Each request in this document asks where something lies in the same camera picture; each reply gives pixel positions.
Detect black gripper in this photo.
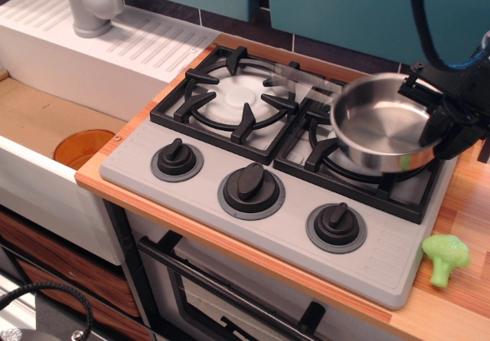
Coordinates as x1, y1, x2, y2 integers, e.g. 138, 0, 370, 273
399, 45, 489, 160

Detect steel pan with wire handle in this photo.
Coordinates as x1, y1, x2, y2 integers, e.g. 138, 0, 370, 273
271, 64, 442, 173

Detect green toy cauliflower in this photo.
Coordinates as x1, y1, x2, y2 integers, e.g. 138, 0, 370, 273
422, 234, 472, 288

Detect grey toy stove top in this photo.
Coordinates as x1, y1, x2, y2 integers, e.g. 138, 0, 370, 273
98, 73, 468, 311

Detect black right stove knob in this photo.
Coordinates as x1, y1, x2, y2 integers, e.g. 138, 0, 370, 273
306, 202, 368, 254

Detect black stove knob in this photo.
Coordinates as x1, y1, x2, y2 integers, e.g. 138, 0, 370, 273
306, 202, 368, 254
150, 138, 204, 183
217, 162, 286, 221

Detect black middle stove knob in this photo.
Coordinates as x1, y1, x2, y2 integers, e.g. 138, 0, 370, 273
217, 162, 286, 221

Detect black left stove knob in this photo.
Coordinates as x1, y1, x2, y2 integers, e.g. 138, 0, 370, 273
150, 138, 204, 183

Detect black right burner grate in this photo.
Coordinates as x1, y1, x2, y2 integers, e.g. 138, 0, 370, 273
274, 81, 456, 225

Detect black burner grate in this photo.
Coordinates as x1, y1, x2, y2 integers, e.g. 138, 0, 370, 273
274, 81, 456, 225
150, 46, 312, 165

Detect black left burner grate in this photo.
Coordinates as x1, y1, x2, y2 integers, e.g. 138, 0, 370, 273
150, 46, 312, 165

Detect orange plastic plate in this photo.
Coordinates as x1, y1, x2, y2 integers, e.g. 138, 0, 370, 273
53, 129, 115, 170

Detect grey toy faucet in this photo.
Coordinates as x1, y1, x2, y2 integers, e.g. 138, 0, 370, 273
68, 0, 124, 38

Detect white toy sink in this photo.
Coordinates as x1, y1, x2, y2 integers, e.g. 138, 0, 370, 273
1, 0, 217, 265

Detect wooden drawer fronts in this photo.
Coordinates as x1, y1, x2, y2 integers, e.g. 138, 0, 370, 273
1, 207, 151, 341

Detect black braided cable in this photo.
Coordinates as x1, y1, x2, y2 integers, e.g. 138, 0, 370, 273
409, 0, 490, 74

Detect teal wall cabinet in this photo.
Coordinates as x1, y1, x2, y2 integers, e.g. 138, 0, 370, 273
114, 0, 490, 86

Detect oven door with black handle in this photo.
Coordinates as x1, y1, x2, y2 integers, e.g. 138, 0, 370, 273
138, 231, 395, 340

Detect black cable near camera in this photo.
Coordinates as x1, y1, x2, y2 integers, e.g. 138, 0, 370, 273
0, 281, 93, 341

